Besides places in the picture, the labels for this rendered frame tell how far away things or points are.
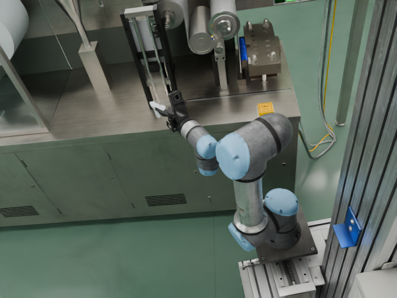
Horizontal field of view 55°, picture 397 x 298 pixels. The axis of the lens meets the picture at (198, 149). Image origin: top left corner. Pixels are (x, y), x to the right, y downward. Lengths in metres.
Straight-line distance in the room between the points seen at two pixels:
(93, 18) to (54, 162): 0.83
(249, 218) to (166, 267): 1.30
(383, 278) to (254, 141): 0.46
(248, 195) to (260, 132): 0.22
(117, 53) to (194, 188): 0.93
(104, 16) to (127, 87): 0.40
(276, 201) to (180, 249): 1.25
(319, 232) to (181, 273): 1.04
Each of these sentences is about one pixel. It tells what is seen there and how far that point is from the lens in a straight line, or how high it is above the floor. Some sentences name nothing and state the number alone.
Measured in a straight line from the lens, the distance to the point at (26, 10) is 2.21.
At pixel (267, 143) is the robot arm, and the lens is 1.02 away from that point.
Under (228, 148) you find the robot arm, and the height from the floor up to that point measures 1.46.
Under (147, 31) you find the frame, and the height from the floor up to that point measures 1.33.
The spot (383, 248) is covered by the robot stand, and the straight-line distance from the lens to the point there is 1.00.
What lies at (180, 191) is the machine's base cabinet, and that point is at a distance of 2.33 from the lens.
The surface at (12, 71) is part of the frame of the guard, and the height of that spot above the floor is 1.29.
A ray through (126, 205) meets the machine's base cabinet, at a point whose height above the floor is 0.24.
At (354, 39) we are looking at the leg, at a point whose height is 0.76.
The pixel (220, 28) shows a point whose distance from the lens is 1.86.
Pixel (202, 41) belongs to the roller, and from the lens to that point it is 1.93.
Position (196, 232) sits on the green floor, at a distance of 2.56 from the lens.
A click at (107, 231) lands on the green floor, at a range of 2.74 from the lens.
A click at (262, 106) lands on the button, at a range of 1.90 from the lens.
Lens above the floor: 2.19
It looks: 47 degrees down
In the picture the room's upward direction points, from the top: 12 degrees counter-clockwise
